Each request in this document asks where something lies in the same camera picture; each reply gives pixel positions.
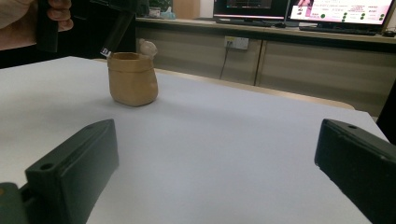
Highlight white table mat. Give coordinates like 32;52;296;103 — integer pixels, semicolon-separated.
0;55;389;224

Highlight black keyboard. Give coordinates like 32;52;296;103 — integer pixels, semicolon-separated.
216;18;266;28
298;25;378;37

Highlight black power cable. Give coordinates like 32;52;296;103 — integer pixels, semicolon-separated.
219;46;232;80

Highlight brown holder cup with figurine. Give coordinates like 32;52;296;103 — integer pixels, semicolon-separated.
106;37;159;107

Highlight bright computer monitor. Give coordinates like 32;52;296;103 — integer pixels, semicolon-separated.
286;0;396;28

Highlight black comb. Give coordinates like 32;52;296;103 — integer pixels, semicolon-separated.
100;10;136;59

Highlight green potted plant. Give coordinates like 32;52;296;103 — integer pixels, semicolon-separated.
148;0;177;21

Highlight wooden box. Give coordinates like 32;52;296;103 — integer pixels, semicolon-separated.
172;0;201;20

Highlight dark computer monitor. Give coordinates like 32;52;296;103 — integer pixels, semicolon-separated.
213;0;291;21

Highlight beige cabinet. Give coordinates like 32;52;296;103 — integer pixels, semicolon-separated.
134;17;396;118

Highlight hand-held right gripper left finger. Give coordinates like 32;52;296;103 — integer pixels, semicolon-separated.
24;119;120;224

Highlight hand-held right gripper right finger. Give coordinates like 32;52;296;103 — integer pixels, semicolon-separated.
314;119;396;224

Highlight white wall socket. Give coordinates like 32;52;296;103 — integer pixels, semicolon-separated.
223;35;250;51

